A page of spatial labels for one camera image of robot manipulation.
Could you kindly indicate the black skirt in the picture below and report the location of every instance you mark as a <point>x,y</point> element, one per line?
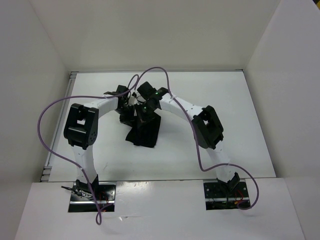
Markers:
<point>142,133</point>

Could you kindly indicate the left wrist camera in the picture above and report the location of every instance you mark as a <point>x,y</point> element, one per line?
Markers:
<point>121,90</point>

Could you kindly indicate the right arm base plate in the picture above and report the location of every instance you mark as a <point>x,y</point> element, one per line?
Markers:
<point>218,198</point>

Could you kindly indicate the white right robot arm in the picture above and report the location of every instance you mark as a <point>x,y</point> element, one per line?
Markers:
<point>205,124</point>

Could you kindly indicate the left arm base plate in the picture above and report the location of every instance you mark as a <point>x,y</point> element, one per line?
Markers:
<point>83,202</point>

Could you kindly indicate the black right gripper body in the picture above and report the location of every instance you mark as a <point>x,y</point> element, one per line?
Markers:
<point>144,109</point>

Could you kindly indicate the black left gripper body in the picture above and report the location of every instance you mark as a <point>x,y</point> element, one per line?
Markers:
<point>126,113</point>

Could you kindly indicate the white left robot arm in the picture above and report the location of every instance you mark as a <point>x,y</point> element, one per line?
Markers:
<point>81,132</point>

